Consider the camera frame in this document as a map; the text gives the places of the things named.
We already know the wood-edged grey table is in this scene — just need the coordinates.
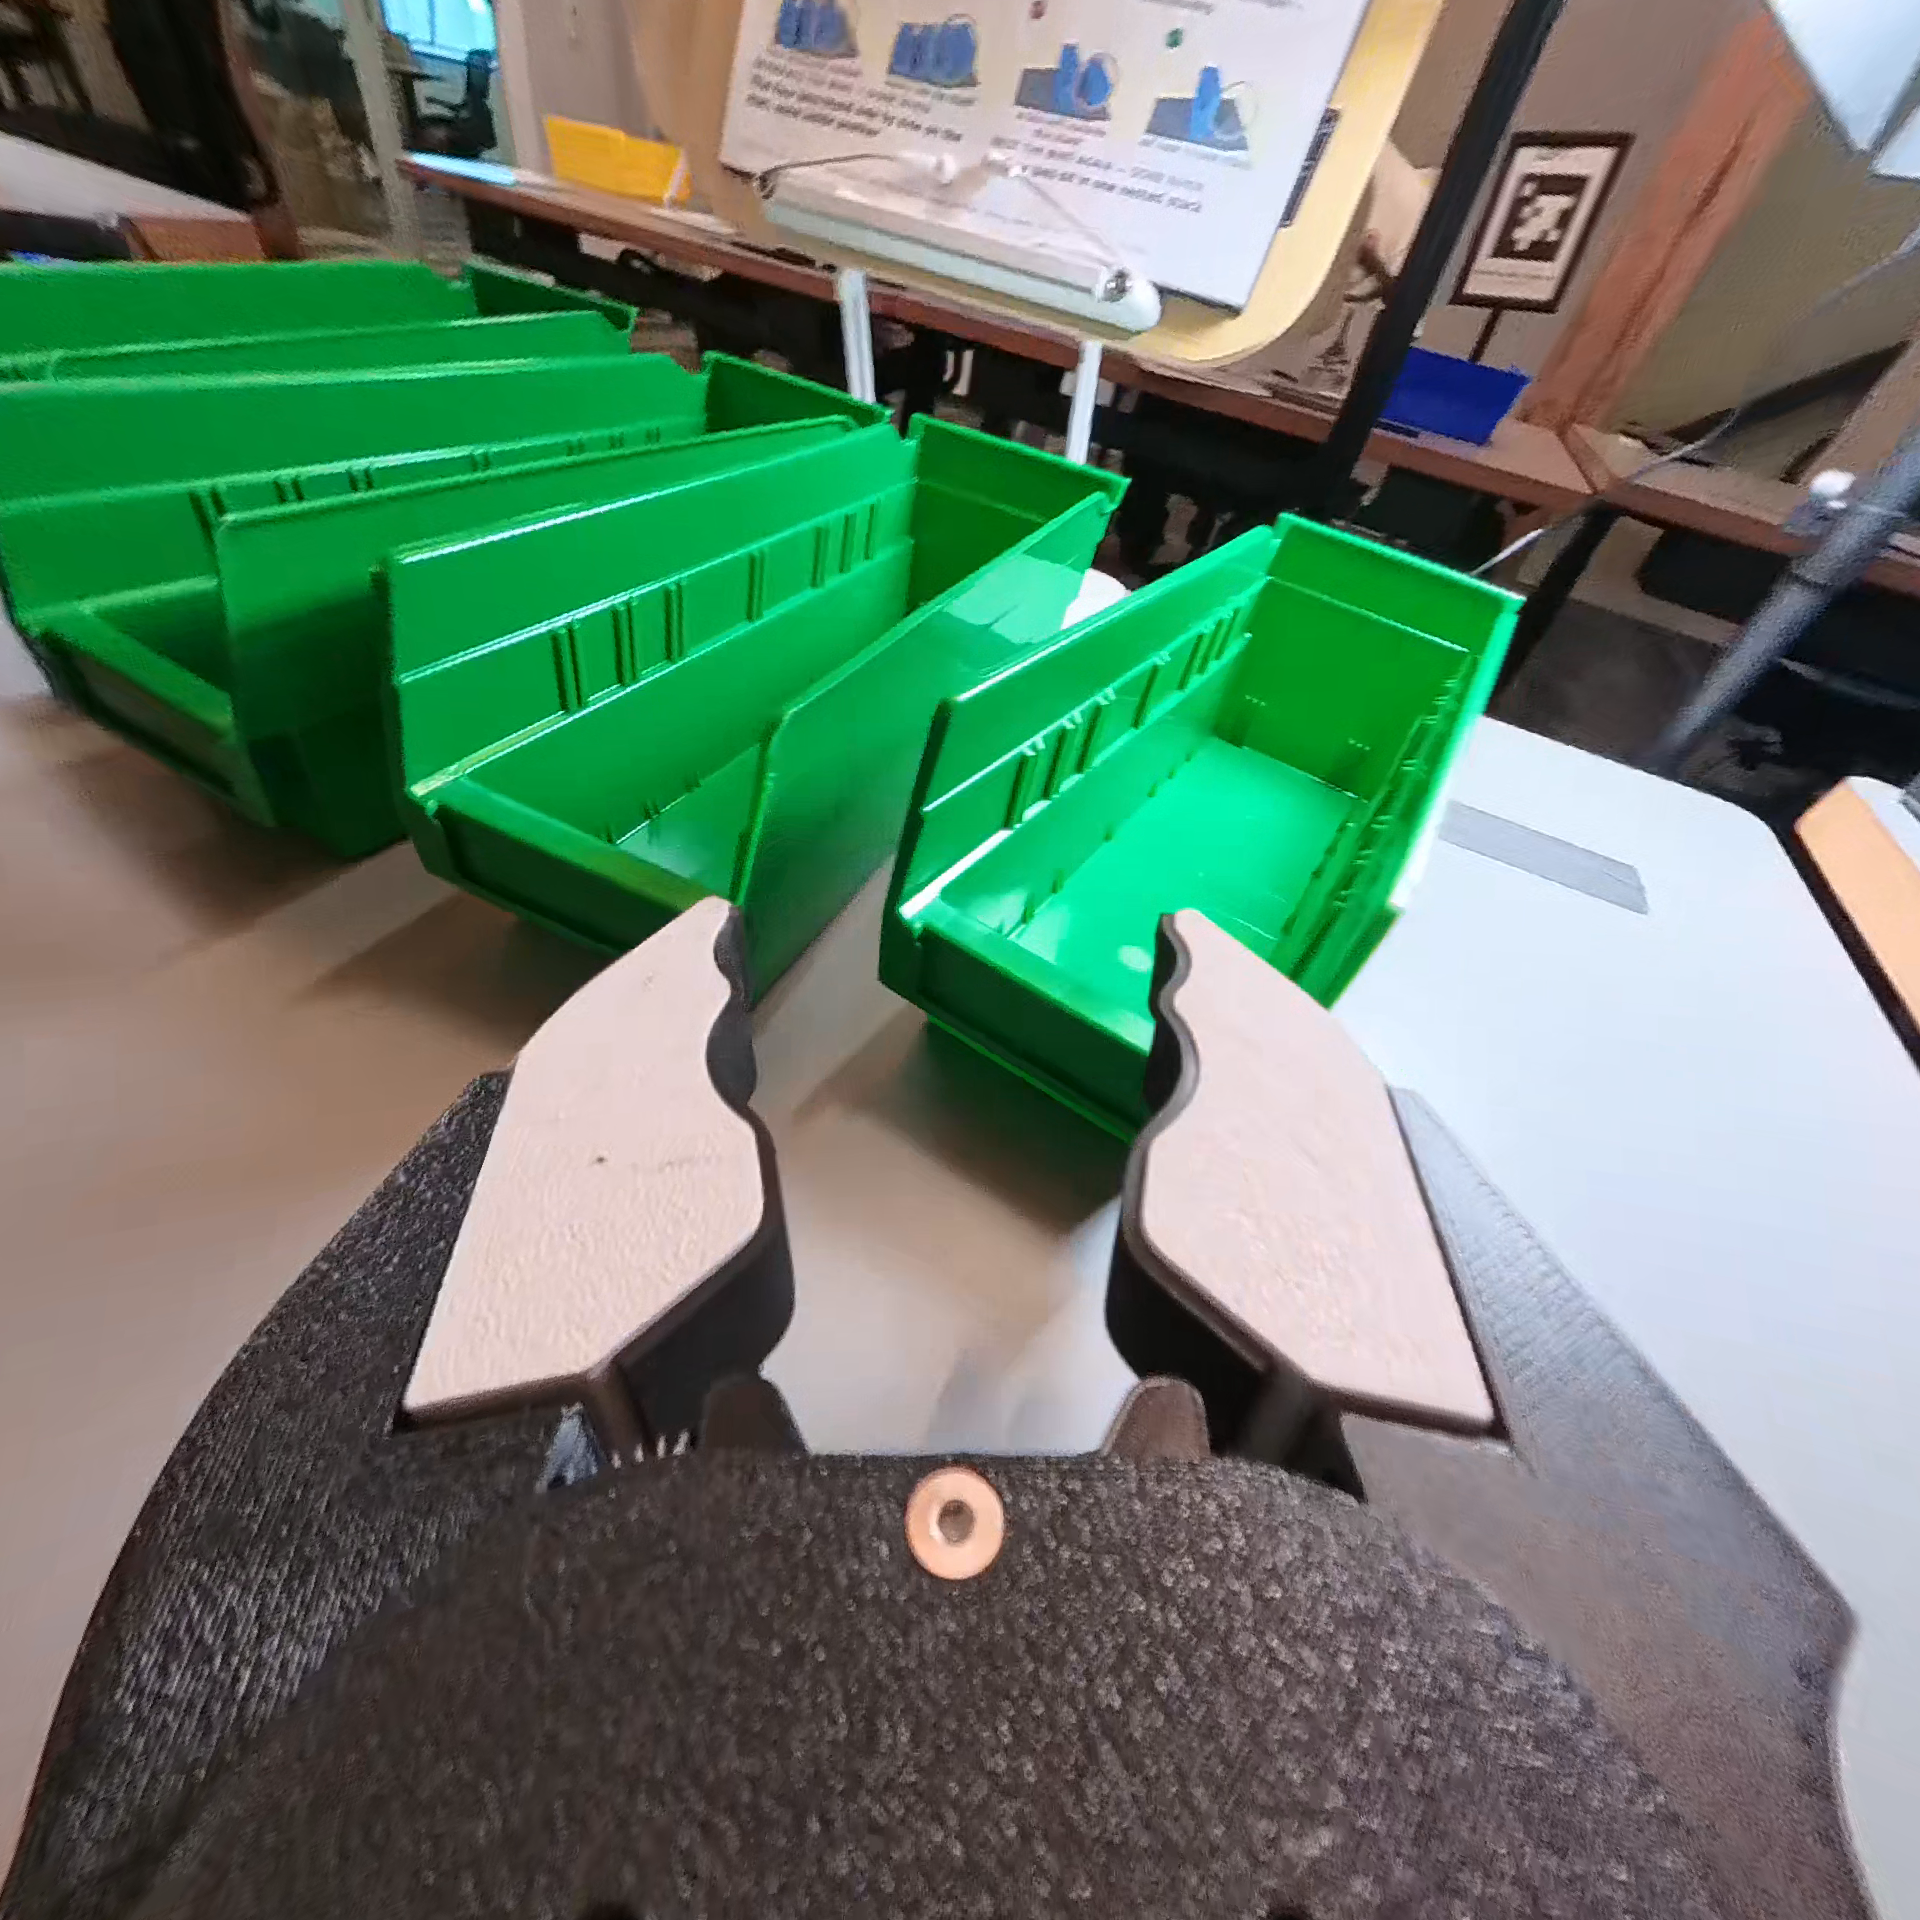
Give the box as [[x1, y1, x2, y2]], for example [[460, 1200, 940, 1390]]
[[1793, 777, 1920, 1069]]

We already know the grey metal bar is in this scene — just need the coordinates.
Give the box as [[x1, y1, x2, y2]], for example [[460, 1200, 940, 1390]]
[[1642, 435, 1920, 782]]

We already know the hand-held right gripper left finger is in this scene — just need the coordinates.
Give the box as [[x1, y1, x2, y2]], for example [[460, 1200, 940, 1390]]
[[401, 898, 797, 1428]]

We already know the green plastic bin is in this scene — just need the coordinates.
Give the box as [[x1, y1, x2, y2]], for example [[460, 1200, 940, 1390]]
[[388, 418, 1129, 1002], [0, 353, 901, 863], [880, 514, 1527, 1148], [0, 260, 640, 387]]

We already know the yellow cardboard box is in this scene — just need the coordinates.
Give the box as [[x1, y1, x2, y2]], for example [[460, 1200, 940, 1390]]
[[542, 115, 694, 204]]

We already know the fiducial marker sign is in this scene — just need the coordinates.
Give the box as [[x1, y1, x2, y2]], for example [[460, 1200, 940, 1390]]
[[1454, 131, 1632, 315]]

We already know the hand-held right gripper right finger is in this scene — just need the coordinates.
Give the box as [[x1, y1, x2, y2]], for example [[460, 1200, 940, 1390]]
[[1109, 909, 1501, 1434]]

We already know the black metal pole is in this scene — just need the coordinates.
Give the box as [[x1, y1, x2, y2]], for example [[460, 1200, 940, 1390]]
[[1318, 0, 1572, 483]]

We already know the blue storage bin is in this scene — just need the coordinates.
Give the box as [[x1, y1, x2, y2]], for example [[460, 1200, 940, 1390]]
[[1381, 350, 1533, 447]]

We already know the instruction sheet on clipboard stand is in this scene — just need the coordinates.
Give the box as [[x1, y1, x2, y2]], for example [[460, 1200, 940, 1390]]
[[622, 0, 1450, 368]]

